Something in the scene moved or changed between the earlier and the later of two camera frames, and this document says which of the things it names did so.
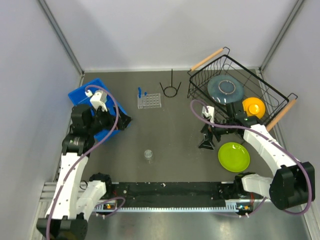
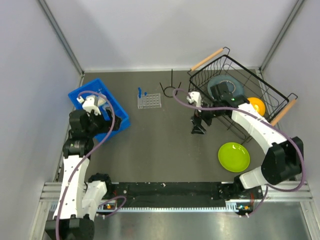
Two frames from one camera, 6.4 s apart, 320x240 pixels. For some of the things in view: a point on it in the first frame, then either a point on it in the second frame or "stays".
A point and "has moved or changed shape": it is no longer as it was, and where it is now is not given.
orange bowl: [254, 107] stays
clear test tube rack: [150, 101] stays
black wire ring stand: [170, 86] stays
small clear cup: [148, 154] has moved or changed shape
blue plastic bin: [78, 97] stays
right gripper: [207, 142] → [197, 128]
